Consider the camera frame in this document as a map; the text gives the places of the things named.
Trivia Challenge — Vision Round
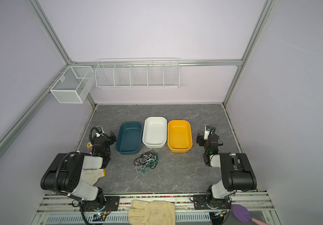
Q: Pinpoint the cable pile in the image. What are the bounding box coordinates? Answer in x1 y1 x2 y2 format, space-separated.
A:
133 150 161 175

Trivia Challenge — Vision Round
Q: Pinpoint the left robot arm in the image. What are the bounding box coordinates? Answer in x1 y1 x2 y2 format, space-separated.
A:
40 133 116 211

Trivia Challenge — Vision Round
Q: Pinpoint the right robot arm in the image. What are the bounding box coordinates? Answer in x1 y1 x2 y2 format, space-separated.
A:
196 134 257 209

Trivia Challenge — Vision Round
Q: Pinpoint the pink toy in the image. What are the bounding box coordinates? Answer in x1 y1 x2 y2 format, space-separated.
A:
87 143 93 150

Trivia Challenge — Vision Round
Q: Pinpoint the yellow plastic bin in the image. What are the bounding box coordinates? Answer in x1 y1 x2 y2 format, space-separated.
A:
167 120 192 153

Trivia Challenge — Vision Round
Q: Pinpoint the teal plastic bin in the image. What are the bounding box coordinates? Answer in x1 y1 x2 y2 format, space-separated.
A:
115 121 142 155

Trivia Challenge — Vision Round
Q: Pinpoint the white knit glove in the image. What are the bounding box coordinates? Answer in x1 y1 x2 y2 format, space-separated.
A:
80 169 106 186

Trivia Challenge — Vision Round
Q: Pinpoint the white plastic bin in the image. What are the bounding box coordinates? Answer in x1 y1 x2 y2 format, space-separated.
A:
142 117 167 149

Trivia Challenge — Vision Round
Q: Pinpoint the small white mesh basket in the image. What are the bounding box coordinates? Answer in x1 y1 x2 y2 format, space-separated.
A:
50 66 95 104

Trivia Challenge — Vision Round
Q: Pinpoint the purple brush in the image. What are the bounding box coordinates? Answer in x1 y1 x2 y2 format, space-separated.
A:
231 204 268 225

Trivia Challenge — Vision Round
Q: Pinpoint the beige leather glove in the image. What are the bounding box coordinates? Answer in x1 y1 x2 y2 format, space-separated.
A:
128 200 176 225

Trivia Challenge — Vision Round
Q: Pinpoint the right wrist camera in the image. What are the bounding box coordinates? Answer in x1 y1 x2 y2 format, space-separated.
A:
204 125 212 140

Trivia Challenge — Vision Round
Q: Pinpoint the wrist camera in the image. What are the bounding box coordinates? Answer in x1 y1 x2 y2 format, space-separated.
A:
204 125 212 140
95 126 104 137

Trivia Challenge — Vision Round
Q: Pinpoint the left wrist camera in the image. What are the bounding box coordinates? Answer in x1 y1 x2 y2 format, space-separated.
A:
95 126 104 137

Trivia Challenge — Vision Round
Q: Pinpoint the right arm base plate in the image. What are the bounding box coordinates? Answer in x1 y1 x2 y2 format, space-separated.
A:
190 194 231 210

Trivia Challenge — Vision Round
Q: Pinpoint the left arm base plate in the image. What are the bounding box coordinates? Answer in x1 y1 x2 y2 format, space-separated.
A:
81 196 120 212

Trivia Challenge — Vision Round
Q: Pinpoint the long white wire basket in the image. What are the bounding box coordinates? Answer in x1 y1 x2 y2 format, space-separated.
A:
95 58 180 89

